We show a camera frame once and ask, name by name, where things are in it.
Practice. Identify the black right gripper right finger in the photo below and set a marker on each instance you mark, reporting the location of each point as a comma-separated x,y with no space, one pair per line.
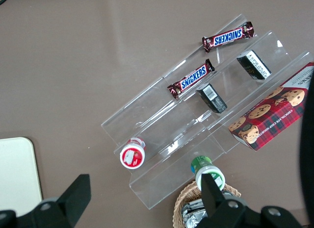
212,193

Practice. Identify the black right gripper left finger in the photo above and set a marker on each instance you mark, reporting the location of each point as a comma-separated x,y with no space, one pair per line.
73,198

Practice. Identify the oval wicker basket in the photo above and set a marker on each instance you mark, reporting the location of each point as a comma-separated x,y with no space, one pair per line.
181,203

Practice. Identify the beige plastic tray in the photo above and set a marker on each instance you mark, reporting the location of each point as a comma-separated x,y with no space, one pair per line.
17,174

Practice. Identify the silver foil pack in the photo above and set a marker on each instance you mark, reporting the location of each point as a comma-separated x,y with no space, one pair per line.
193,213

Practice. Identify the green yogurt cup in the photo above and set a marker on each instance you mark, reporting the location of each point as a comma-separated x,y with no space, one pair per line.
203,165

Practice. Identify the red yogurt cup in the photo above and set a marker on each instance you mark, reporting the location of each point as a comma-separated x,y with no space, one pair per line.
132,155

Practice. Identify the clear acrylic stepped stand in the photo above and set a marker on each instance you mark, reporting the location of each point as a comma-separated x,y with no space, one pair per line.
171,130

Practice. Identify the small black box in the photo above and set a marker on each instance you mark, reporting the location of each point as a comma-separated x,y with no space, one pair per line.
211,98
253,65

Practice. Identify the red tartan cookie box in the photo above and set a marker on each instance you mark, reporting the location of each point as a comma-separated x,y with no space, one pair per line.
269,115

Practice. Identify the Snickers chocolate bar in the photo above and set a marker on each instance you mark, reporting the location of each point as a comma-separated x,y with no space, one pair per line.
191,79
228,36

